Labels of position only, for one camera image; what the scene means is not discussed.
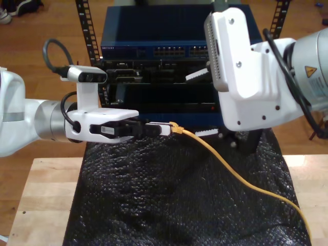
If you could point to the black rack shelf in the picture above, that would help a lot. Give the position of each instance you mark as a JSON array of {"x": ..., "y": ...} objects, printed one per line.
[{"x": 166, "y": 97}]

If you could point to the black server unit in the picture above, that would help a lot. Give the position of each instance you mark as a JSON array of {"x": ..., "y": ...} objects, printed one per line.
[{"x": 153, "y": 73}]

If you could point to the black textured mat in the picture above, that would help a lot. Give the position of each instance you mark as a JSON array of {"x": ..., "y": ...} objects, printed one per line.
[{"x": 166, "y": 200}]

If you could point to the dark sneaker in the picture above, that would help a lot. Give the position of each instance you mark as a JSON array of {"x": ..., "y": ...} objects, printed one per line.
[{"x": 25, "y": 6}]

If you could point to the white sneaker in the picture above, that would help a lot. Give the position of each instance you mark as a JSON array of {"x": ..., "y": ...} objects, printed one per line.
[{"x": 4, "y": 16}]

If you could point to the blue rack base plate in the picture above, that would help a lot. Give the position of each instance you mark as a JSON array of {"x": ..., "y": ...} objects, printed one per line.
[{"x": 200, "y": 119}]

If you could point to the blue network switch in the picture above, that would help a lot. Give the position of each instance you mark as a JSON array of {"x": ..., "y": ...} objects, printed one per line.
[{"x": 153, "y": 25}]

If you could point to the black perforated rack post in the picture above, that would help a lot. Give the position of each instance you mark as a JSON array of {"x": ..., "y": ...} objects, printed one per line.
[
  {"x": 87, "y": 25},
  {"x": 279, "y": 15}
]

